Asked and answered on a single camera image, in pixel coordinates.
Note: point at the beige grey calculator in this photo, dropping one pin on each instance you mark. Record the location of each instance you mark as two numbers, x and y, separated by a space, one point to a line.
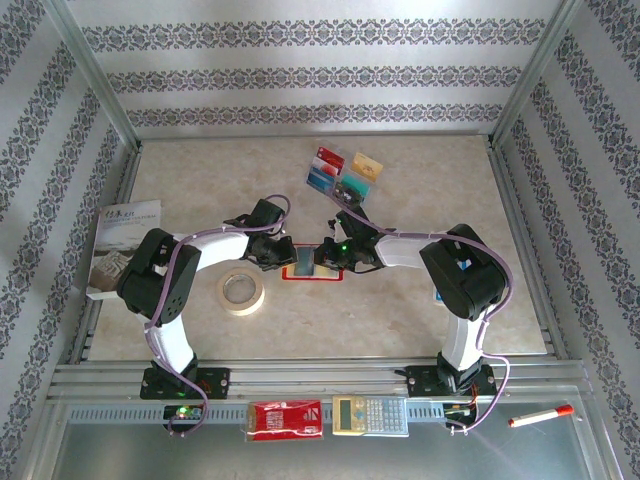
370 416

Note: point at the dark blue card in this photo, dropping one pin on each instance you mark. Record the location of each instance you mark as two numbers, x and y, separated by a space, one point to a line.
320 185

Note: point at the red white marker pen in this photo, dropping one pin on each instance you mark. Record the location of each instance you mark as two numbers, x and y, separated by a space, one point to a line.
540 416

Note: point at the red card holder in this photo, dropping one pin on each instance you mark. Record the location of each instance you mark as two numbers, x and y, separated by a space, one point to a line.
312 279

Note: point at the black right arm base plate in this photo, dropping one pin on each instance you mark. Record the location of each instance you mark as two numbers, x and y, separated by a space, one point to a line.
420 380

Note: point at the left controller board with LED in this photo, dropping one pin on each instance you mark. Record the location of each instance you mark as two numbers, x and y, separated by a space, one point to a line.
186 412

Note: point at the clear plastic card tray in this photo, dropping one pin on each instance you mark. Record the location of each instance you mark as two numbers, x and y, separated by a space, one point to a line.
371 192

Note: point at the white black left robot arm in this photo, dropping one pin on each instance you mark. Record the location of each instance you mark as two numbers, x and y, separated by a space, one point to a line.
220 247

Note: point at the white paperback book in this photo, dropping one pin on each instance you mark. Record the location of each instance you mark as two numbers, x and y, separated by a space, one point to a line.
127 225

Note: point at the aluminium rail beam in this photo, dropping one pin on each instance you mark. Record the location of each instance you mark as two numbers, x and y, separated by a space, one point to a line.
320 374

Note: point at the gold card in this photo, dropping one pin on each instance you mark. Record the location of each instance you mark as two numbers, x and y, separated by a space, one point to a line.
366 166

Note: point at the aluminium frame post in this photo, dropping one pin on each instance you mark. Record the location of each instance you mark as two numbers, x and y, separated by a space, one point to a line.
537 75
95 75

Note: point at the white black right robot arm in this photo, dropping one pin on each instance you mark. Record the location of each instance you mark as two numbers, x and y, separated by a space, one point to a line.
405 250

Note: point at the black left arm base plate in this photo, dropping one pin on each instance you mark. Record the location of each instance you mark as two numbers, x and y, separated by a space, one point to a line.
220 382

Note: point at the grey patterned card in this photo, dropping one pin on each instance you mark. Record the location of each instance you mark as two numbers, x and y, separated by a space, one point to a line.
347 190

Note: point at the beige masking tape roll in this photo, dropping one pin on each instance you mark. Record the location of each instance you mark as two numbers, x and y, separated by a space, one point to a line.
225 300

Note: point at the red packet in clear bag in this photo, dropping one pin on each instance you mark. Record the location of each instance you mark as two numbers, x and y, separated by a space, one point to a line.
285 420

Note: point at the grey blue card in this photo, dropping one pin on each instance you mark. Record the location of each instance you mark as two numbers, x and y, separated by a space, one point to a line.
305 260

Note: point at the teal card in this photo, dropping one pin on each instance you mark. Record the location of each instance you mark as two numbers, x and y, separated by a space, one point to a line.
357 181

